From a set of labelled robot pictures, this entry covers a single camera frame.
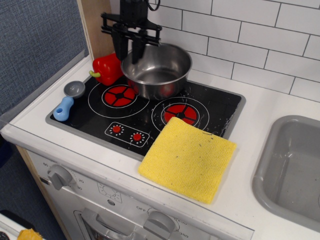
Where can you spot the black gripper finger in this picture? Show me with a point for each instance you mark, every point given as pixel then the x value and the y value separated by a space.
pixel 120 40
pixel 138 46

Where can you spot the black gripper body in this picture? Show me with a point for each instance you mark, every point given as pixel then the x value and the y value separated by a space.
pixel 133 14

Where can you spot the stainless steel pan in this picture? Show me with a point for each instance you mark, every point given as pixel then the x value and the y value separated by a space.
pixel 161 73

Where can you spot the yellow cloth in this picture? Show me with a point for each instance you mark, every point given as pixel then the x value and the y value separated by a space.
pixel 187 160

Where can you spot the red toy bell pepper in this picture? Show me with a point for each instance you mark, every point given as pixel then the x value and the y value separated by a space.
pixel 107 69

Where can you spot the grey and blue toy scoop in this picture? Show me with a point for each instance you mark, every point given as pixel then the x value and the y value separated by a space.
pixel 72 90

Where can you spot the black toy stove top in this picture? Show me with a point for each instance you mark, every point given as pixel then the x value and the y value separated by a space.
pixel 115 117

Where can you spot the grey left oven knob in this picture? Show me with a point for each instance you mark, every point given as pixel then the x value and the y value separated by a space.
pixel 59 176

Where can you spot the grey oven knob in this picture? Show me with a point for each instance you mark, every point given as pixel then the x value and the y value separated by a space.
pixel 59 176
pixel 160 225

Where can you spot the grey right oven knob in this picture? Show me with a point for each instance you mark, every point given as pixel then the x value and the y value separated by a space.
pixel 160 225

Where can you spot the grey sink basin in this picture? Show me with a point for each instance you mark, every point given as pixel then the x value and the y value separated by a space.
pixel 287 179

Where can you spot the yellow object bottom left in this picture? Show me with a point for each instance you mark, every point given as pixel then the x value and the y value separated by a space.
pixel 29 234

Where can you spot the wooden side post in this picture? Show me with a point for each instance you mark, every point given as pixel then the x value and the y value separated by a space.
pixel 99 44

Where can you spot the silver oven door handle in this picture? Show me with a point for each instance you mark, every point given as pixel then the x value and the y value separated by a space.
pixel 99 231

